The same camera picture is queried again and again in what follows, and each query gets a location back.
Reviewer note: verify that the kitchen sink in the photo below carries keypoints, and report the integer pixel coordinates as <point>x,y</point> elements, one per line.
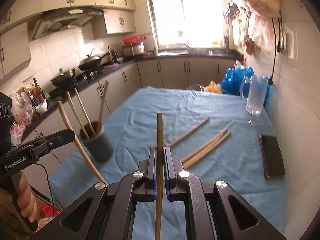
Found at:
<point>173,52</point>

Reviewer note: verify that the rice cooker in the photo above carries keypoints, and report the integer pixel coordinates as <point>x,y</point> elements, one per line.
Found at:
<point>133,49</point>

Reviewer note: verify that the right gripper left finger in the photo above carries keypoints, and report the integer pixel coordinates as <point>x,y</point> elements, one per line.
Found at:
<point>122,198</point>

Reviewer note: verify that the black smartphone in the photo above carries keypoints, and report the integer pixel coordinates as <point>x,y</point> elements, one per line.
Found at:
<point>272,158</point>

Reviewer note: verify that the window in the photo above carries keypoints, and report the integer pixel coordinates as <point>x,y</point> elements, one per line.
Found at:
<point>188,23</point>

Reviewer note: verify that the red basin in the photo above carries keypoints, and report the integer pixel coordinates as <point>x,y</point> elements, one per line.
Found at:
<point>132,40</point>

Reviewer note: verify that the range hood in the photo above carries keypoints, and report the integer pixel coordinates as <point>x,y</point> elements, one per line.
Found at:
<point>63,19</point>

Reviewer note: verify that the steel kettle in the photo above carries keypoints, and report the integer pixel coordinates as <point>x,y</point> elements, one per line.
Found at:
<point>113,55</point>

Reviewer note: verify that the person's left hand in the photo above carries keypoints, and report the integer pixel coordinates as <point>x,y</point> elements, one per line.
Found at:
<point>26,202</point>

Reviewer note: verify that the brown glass bottle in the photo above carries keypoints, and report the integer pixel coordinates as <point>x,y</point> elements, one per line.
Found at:
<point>38,92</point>

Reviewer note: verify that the black wok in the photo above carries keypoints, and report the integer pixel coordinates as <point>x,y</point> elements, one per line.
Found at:
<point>91,62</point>

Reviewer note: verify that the hanging plastic bags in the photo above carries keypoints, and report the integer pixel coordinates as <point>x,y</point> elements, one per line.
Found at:
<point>256,34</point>

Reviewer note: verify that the yellow plastic bag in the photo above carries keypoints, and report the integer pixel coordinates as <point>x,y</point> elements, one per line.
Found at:
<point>213,88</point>

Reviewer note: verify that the blue plastic bag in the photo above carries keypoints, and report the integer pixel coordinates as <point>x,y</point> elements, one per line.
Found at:
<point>234,77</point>

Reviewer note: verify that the wooden chopstick pair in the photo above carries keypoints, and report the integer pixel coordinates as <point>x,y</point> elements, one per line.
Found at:
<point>218,136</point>
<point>205,151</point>

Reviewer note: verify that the white bowl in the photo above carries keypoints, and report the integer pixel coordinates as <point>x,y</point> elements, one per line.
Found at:
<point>42,107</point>

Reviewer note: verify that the clear glass pitcher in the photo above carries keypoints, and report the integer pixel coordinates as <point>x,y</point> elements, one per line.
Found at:
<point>256,94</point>

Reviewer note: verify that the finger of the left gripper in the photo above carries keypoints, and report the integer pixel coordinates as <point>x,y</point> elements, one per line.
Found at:
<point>42,146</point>

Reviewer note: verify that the dark grey chopstick holder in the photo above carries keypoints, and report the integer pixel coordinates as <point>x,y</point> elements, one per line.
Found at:
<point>98,145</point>

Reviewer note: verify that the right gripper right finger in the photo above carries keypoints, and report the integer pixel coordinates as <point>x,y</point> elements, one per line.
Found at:
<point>183,186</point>

